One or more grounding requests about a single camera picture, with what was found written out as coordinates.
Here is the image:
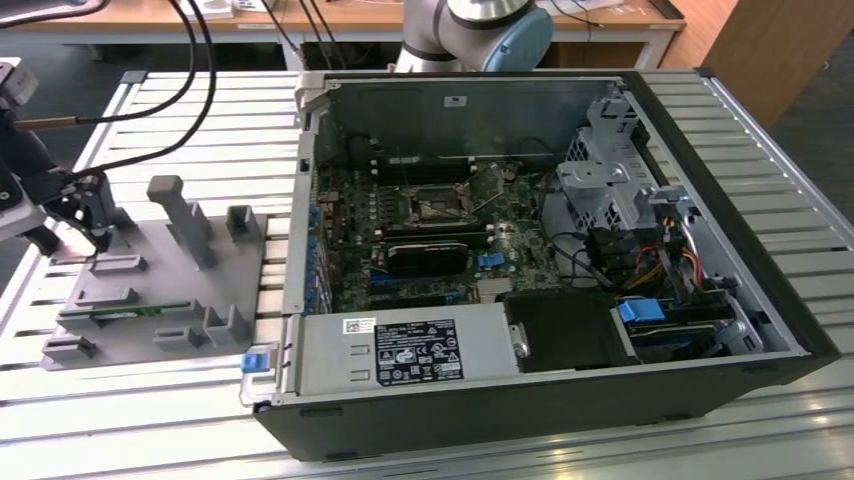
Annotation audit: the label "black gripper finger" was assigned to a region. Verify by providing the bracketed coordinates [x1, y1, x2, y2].
[16, 218, 63, 257]
[63, 172, 122, 257]

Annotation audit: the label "black RAM slot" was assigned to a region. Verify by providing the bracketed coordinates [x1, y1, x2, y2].
[381, 225, 487, 237]
[383, 233, 490, 246]
[377, 158, 473, 174]
[378, 171, 474, 185]

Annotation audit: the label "CPU socket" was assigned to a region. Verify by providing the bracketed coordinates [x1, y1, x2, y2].
[406, 185, 479, 226]

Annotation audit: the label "grey parts rack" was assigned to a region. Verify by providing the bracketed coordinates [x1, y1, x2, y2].
[39, 174, 273, 374]

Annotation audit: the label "green RAM stick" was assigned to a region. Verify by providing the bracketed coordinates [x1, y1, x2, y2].
[90, 302, 195, 319]

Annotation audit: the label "silver power supply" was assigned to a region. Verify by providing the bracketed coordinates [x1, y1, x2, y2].
[293, 312, 522, 396]

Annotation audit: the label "black graphics card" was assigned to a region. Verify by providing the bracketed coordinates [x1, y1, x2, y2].
[383, 241, 473, 279]

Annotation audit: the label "black rating label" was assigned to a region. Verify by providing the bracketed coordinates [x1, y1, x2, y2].
[373, 319, 466, 387]

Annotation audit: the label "thin locking lever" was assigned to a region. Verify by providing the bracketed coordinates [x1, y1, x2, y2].
[475, 191, 511, 215]

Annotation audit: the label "metal socket cover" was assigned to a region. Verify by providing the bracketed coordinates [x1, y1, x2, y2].
[466, 160, 521, 201]

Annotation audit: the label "silver chipset heat sink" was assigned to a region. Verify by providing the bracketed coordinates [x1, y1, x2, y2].
[477, 278, 515, 301]

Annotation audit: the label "green motherboard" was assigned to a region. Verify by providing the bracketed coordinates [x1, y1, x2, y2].
[310, 159, 582, 314]

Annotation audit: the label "black PC case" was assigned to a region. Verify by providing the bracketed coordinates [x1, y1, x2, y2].
[251, 68, 844, 464]

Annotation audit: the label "black plastic shroud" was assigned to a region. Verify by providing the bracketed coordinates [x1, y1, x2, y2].
[499, 289, 642, 374]

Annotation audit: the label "metal drive cage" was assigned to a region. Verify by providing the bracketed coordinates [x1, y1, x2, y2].
[557, 97, 702, 236]

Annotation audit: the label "blue disk carrier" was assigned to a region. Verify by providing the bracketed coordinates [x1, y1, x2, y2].
[617, 297, 668, 329]

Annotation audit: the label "white papers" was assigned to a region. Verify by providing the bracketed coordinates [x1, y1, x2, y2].
[553, 0, 660, 16]

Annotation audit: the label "black disk drive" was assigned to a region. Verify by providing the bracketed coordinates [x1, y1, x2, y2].
[626, 319, 729, 362]

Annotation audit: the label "wooden cabinet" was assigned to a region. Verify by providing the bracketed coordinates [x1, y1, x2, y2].
[660, 0, 854, 129]

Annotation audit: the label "pale grey wrist camera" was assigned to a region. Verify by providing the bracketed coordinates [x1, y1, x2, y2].
[0, 197, 43, 242]

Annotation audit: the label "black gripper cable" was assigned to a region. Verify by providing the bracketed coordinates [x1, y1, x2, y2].
[14, 0, 201, 132]
[64, 0, 219, 177]

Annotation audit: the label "wooden desk white frame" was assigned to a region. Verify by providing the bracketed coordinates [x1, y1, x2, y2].
[0, 0, 689, 71]

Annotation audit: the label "black hanging cables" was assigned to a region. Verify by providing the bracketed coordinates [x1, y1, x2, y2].
[265, 0, 343, 71]

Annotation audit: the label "black looped wire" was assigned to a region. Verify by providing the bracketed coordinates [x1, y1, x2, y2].
[543, 232, 622, 291]

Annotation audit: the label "coloured wire bundle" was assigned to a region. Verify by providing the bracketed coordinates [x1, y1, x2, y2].
[626, 214, 709, 301]

